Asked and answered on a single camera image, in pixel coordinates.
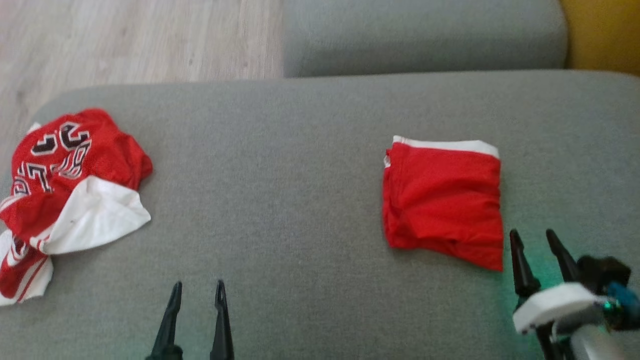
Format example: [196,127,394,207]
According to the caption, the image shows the red jersey with black lettering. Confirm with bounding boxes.
[0,107,154,307]

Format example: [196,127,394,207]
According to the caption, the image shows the small grey sofa cushion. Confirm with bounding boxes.
[282,0,568,78]

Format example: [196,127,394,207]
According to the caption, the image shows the red shorts with white waistband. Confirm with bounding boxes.
[382,135,505,273]

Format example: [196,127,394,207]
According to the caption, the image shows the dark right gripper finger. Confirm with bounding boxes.
[545,229,582,284]
[509,229,541,300]

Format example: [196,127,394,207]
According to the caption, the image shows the large grey sofa seat cushion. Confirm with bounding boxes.
[0,69,640,360]

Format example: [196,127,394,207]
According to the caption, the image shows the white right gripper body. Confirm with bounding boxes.
[512,282,609,360]

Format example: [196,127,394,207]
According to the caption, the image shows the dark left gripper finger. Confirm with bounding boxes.
[210,280,235,360]
[146,281,184,360]

